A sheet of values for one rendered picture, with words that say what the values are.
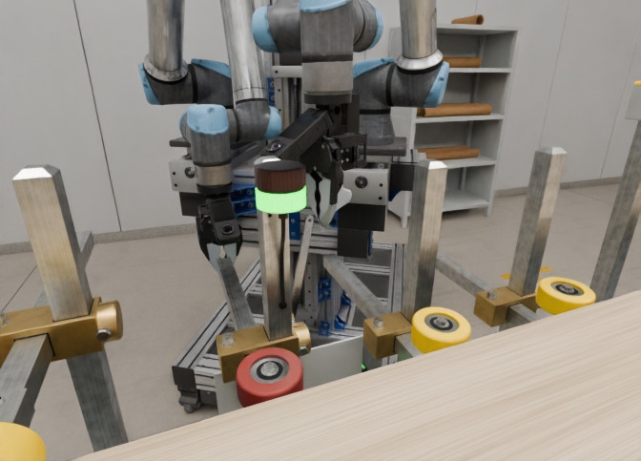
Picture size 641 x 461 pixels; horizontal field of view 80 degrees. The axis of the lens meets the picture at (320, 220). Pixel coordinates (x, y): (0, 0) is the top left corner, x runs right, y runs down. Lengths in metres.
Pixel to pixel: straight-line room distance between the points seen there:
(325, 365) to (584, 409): 0.38
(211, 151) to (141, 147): 2.39
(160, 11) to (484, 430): 1.01
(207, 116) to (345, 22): 0.32
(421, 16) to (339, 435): 0.88
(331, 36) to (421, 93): 0.55
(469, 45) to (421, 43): 2.83
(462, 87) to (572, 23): 1.27
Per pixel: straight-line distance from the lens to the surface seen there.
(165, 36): 1.12
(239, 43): 0.94
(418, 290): 0.67
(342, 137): 0.59
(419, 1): 1.02
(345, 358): 0.73
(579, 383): 0.57
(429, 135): 3.73
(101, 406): 0.63
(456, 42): 3.80
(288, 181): 0.43
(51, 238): 0.50
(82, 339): 0.55
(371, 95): 1.13
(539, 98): 4.50
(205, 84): 1.26
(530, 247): 0.81
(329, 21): 0.57
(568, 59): 4.68
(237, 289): 0.74
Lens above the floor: 1.24
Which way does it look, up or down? 21 degrees down
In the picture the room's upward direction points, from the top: straight up
